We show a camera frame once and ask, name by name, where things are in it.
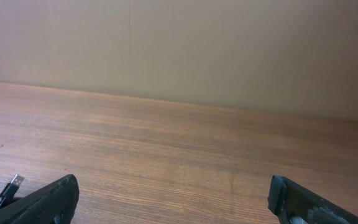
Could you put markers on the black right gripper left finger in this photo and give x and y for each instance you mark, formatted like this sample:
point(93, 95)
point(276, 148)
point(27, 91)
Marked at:
point(54, 203)

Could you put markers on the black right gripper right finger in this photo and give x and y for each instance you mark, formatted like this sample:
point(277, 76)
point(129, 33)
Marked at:
point(292, 203)

